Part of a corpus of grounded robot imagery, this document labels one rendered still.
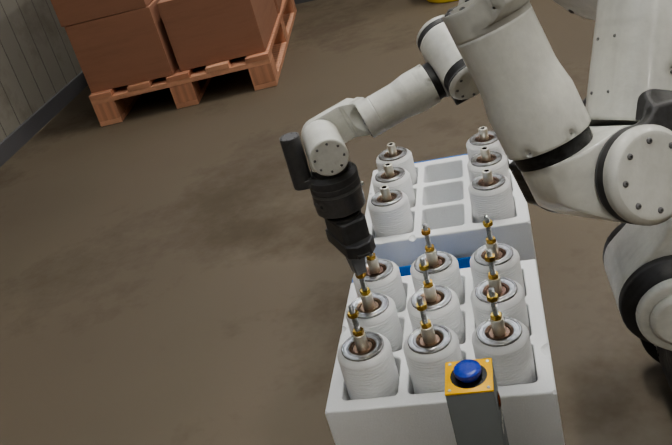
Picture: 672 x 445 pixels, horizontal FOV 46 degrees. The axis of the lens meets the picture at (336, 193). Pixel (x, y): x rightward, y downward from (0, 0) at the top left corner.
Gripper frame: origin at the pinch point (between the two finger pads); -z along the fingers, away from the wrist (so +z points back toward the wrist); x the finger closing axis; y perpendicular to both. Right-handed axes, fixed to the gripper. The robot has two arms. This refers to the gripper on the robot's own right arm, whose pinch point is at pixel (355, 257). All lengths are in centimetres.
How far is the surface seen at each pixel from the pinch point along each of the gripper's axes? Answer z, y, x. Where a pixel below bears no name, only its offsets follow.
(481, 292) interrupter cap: -10.7, 17.4, 11.7
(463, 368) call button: -3.1, 0.0, 34.7
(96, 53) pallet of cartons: -2, -10, -256
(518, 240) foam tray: -22.6, 42.4, -13.4
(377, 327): -12.8, -1.0, 4.5
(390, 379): -16.5, -4.5, 14.2
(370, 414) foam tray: -19.4, -10.4, 16.4
